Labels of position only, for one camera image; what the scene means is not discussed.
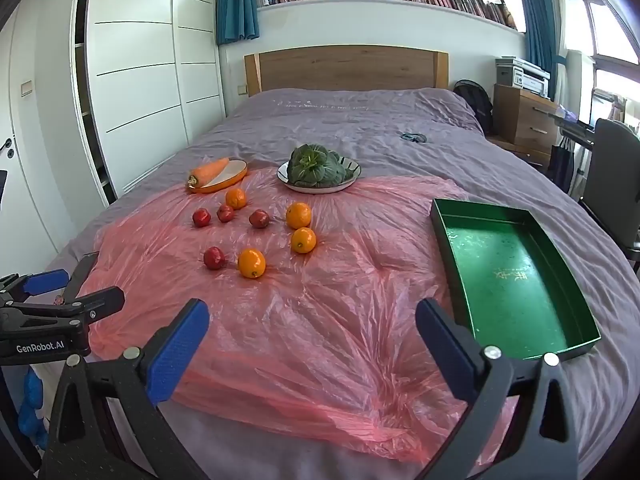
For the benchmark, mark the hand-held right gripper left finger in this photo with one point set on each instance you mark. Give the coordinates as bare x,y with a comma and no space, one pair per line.
180,345

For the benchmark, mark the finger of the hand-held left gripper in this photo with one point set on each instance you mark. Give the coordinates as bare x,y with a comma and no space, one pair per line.
45,281
100,302

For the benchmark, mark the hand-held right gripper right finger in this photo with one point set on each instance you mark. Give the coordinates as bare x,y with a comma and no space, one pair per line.
445,345

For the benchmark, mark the green metal tray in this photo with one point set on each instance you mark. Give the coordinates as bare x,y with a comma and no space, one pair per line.
500,280

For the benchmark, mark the red apple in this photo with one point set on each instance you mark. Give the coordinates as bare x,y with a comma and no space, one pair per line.
201,217
225,213
259,218
214,257

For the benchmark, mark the orange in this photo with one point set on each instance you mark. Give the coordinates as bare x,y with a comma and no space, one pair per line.
303,240
251,263
236,198
298,215

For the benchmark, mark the person's left hand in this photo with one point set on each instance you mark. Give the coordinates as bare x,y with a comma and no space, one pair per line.
32,390

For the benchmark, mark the pink plastic sheet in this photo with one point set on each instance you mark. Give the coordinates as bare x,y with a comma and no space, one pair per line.
325,320

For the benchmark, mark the white door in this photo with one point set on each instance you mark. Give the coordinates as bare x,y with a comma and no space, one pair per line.
20,160

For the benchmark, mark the orange carrot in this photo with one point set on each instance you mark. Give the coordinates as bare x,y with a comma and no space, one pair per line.
210,170

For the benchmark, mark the orange oval dish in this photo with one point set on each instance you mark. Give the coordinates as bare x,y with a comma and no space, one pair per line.
232,172

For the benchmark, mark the white striped-rim plate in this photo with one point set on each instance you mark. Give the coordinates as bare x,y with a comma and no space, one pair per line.
352,167

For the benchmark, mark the black glasses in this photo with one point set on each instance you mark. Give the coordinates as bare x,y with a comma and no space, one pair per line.
412,136

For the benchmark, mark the white wardrobe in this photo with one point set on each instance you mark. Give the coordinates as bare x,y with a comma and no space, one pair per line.
140,85

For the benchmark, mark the dark blue bag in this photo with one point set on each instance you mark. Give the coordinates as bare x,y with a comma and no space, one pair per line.
562,160

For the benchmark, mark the green bok choy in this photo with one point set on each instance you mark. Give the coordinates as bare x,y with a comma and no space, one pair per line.
315,167

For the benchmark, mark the wooden dresser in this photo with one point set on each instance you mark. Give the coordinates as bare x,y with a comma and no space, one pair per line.
525,115

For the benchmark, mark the black backpack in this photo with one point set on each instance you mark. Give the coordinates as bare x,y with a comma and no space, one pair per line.
472,100

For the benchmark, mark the purple bed cover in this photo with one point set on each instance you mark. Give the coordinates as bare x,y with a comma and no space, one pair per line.
350,115

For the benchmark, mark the grey chair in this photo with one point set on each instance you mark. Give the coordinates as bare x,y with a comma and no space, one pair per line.
615,160

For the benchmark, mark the white printer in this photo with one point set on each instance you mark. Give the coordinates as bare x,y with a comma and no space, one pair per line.
522,77

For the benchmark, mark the wooden headboard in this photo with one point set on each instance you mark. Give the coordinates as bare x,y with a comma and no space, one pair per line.
350,67

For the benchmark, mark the teal curtain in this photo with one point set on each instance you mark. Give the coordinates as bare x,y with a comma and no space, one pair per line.
237,0
540,25

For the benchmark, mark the wall light switch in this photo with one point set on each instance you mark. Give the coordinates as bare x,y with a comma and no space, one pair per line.
26,88

